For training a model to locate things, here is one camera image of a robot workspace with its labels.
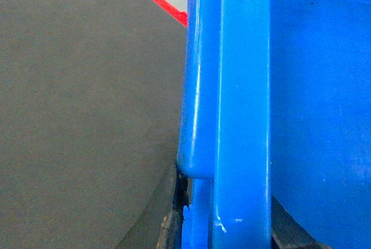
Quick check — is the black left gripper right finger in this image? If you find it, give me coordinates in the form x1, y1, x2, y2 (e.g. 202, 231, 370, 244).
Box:
271, 196, 330, 249

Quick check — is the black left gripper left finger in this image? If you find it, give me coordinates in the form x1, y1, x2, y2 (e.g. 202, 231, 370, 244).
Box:
156, 164, 190, 249

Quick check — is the large blue plastic crate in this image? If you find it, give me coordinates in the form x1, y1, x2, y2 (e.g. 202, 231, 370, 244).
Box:
177, 0, 370, 248

